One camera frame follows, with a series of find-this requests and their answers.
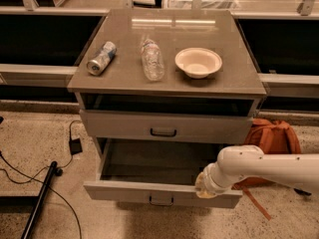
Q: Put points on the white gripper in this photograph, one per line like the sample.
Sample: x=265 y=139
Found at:
x=208 y=180

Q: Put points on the grey drawer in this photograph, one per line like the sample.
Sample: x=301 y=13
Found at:
x=130 y=125
x=160 y=173

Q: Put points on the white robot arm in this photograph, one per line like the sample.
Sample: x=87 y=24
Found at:
x=236 y=163

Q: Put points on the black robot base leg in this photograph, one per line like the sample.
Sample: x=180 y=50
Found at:
x=301 y=192

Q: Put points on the grey top drawer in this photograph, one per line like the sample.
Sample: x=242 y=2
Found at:
x=130 y=125

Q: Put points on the grey drawer cabinet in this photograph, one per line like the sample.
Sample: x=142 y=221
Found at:
x=234 y=91

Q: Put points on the orange backpack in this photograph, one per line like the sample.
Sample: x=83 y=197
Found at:
x=273 y=137

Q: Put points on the white paper bowl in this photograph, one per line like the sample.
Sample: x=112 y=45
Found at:
x=198 y=63

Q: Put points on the clear plastic water bottle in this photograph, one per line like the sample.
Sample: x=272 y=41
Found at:
x=152 y=60

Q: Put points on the black power adapter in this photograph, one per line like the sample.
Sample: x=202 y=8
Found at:
x=75 y=146

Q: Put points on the black metal pole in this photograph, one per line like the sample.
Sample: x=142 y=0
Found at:
x=39 y=201

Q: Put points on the silver blue drink can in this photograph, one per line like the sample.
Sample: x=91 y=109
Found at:
x=102 y=58

